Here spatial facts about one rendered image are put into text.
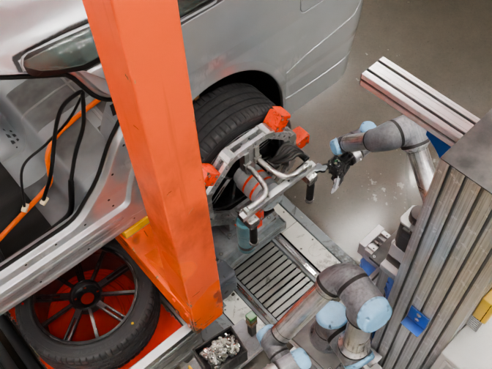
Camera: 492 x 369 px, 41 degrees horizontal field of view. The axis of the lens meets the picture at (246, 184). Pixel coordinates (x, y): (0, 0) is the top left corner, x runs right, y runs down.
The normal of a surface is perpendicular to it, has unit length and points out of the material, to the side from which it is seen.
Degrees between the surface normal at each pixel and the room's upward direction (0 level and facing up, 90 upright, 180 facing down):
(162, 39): 90
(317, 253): 0
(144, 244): 0
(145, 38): 90
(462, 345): 0
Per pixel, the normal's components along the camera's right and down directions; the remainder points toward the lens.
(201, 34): 0.64, 0.53
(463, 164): -0.03, -0.55
